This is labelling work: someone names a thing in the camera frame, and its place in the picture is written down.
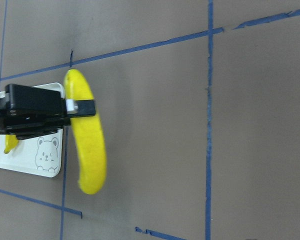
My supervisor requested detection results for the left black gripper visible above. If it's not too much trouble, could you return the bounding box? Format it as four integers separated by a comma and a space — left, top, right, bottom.
0, 84, 97, 140

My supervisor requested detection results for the yellow banana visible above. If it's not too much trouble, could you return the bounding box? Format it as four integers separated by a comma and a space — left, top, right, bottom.
3, 135, 19, 154
63, 68, 107, 195

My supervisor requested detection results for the white bear tray plate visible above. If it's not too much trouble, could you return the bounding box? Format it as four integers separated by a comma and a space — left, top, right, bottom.
0, 83, 65, 178

